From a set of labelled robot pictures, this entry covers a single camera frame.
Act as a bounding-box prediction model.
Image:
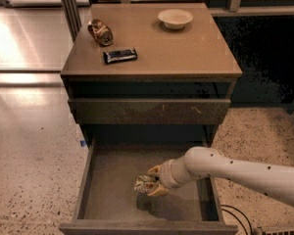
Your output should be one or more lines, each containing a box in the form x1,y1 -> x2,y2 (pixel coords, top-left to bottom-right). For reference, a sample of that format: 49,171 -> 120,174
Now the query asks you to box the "black floor cable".
220,205 -> 255,235

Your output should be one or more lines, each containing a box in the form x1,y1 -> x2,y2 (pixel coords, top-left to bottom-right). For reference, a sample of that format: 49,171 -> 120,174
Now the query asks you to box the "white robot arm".
148,147 -> 294,208

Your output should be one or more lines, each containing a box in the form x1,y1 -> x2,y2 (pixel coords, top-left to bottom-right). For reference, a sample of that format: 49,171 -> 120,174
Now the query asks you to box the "closed top drawer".
69,98 -> 230,124

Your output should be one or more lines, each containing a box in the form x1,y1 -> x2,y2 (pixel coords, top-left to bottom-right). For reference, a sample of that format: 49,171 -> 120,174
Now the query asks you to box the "brown drawer cabinet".
61,3 -> 242,145

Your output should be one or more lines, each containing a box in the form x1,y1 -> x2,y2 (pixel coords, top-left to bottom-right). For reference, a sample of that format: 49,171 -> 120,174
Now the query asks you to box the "dark snack bar wrapper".
103,49 -> 138,65

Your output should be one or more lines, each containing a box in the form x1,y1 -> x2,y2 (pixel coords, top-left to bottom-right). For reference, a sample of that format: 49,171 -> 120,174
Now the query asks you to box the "brown soda can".
87,19 -> 114,46

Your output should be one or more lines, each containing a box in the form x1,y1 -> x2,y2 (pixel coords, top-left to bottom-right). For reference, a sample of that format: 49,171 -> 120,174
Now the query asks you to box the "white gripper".
147,160 -> 180,197

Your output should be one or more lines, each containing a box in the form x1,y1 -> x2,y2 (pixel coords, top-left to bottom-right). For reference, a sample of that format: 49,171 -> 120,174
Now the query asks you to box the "white 7up can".
134,175 -> 158,194

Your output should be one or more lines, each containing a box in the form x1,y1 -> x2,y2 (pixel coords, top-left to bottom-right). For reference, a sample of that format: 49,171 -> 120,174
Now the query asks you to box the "blue tape piece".
80,140 -> 87,147

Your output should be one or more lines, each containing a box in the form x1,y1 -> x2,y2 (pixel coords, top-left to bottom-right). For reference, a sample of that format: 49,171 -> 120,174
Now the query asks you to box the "grey floor device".
253,227 -> 294,235

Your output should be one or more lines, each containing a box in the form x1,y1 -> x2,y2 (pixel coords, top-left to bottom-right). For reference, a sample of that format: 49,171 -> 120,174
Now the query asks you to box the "white ceramic bowl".
158,9 -> 193,30

